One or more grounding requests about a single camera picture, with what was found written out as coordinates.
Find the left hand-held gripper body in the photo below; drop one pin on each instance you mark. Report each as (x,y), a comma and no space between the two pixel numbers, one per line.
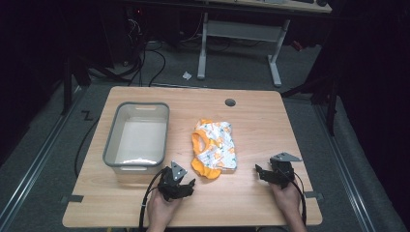
(170,185)

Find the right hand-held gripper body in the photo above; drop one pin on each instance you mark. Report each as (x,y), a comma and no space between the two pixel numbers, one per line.
(283,170)

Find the person's left hand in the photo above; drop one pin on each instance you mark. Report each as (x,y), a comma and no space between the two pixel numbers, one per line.
(161,209)

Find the person's right hand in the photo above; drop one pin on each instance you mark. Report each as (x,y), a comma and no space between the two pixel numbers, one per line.
(286,199)

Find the grey tape strip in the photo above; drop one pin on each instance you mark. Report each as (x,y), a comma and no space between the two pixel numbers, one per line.
(314,195)
(72,198)

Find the orange and white patterned garment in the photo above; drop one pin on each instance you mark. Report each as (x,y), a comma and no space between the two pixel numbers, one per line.
(214,148)

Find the white grey-rimmed plastic bin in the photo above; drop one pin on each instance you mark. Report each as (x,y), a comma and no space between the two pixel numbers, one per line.
(138,138)

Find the grey round table grommet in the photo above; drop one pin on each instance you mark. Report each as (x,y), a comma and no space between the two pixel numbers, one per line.
(230,102)

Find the black stand leg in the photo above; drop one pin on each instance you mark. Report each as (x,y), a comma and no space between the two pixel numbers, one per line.
(67,87)
(331,109)

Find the white paper scrap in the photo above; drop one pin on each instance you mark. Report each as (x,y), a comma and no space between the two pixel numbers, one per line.
(187,75)

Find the small red object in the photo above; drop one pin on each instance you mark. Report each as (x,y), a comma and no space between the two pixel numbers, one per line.
(297,45)

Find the desk with white metal legs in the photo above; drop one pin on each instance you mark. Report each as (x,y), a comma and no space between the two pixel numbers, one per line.
(241,30)

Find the metal floor rail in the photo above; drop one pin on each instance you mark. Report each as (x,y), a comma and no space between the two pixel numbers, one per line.
(35,164)
(345,167)

